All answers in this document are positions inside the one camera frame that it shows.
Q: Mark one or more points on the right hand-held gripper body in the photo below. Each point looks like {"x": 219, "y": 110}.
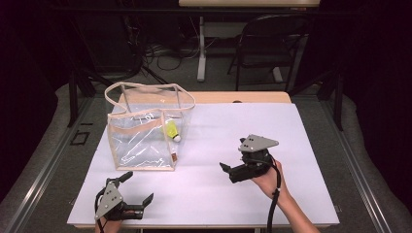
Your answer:
{"x": 254, "y": 158}

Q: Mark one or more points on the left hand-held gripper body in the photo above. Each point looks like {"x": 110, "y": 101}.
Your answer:
{"x": 108, "y": 199}

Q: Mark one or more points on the clear bag with beige trim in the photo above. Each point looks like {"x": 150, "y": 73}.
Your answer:
{"x": 142, "y": 149}

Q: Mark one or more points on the yellow shuttlecock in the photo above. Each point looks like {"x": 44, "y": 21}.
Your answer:
{"x": 171, "y": 129}

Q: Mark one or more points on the person's left hand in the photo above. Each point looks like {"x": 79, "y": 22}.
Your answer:
{"x": 108, "y": 226}

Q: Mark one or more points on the person's right hand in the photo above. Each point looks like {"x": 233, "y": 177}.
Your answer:
{"x": 270, "y": 186}

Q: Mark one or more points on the white table cover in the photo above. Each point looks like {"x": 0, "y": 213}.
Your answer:
{"x": 210, "y": 194}

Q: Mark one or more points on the wooden table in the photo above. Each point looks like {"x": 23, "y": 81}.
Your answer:
{"x": 226, "y": 97}

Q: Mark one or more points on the black metal stand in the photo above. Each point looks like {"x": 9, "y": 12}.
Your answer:
{"x": 72, "y": 97}

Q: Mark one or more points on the white-legged desk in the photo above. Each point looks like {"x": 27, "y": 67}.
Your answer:
{"x": 202, "y": 48}

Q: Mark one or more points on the black folding chair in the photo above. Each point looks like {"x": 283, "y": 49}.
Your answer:
{"x": 268, "y": 42}

